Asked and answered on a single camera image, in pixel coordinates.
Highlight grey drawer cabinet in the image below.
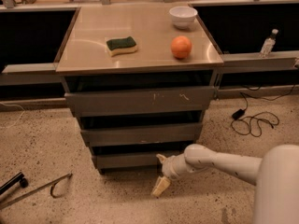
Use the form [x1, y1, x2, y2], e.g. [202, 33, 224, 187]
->
[53, 3, 224, 175]

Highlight grey metal rod with hook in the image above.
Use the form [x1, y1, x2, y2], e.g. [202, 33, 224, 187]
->
[0, 173, 73, 210]

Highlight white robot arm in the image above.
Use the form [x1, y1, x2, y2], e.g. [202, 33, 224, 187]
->
[152, 144, 299, 224]

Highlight orange fruit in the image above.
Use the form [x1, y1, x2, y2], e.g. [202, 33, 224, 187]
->
[171, 36, 192, 59]

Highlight black power adapter cable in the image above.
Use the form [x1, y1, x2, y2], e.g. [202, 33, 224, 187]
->
[230, 84, 297, 138]

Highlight grey middle drawer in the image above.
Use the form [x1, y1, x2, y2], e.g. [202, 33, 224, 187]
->
[81, 123, 202, 147]

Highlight black caster wheel leg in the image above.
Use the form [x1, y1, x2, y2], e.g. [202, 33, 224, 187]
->
[0, 172, 28, 195]

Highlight white cable on floor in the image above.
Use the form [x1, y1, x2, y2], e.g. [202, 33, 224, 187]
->
[0, 102, 26, 131]

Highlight grey drawer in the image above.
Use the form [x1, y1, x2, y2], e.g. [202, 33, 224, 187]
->
[81, 123, 202, 147]
[91, 149, 188, 171]
[65, 87, 214, 117]

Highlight white bowl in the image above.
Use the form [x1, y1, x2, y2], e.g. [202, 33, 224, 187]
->
[169, 7, 198, 29]

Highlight clear plastic water bottle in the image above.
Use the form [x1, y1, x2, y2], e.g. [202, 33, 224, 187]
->
[260, 29, 278, 57]

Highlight grey bottom drawer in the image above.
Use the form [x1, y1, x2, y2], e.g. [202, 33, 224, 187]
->
[91, 149, 188, 171]

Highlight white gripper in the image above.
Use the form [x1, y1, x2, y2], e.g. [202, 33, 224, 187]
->
[151, 154, 200, 198]

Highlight green yellow sponge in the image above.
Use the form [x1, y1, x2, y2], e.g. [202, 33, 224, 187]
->
[107, 36, 137, 57]

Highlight grey top drawer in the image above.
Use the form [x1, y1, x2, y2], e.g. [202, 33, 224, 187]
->
[65, 87, 214, 117]

